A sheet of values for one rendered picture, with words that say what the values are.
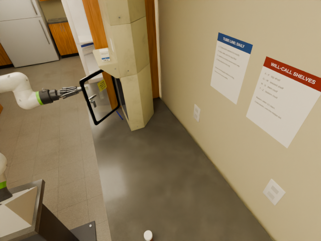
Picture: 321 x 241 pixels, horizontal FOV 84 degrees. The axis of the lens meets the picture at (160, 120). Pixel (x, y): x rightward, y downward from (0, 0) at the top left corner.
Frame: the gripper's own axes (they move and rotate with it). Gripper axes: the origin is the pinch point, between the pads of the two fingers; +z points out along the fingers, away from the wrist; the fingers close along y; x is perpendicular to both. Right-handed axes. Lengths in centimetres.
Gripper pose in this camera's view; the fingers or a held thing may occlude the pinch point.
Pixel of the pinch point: (82, 88)
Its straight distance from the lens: 139.6
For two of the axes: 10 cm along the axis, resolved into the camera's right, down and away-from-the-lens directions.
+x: 0.4, 7.6, 6.4
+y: -3.9, -5.8, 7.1
